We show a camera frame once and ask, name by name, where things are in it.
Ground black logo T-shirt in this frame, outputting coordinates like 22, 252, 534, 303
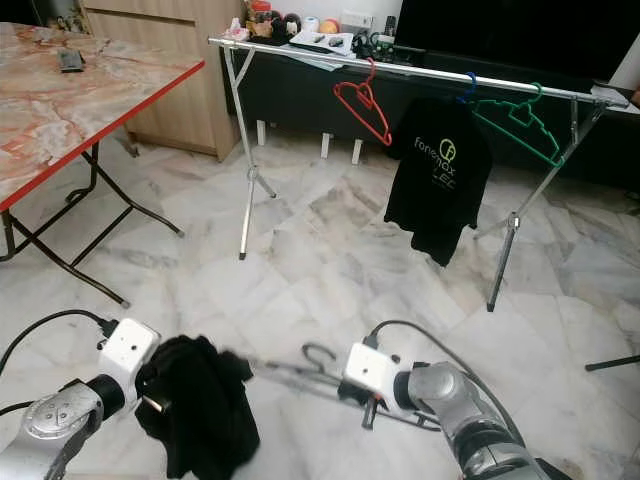
135, 335, 261, 480
383, 98, 494, 267

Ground red plastic hanger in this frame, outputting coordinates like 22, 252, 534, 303
333, 58, 394, 147

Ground green plastic hanger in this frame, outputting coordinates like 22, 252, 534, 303
472, 83, 566, 168

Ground blue plastic hanger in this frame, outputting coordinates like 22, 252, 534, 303
455, 72, 479, 104

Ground black metal leg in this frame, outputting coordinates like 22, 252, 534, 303
585, 353, 640, 371

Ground light wooden cabinet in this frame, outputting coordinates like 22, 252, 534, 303
80, 0, 241, 161

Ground silver metal clothes rack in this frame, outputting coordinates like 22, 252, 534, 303
208, 37, 640, 313

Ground green remote holder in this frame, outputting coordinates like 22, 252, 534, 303
355, 30, 396, 57

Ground stack of papers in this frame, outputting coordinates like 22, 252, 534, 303
288, 30, 356, 57

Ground black round plush toys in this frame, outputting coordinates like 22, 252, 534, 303
268, 12, 301, 36

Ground red lid jar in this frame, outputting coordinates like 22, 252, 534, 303
245, 0, 269, 34

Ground black television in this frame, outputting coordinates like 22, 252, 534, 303
395, 0, 640, 83

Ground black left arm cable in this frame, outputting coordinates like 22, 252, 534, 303
0, 310, 121, 421

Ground white wall socket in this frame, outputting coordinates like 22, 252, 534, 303
340, 10, 374, 29

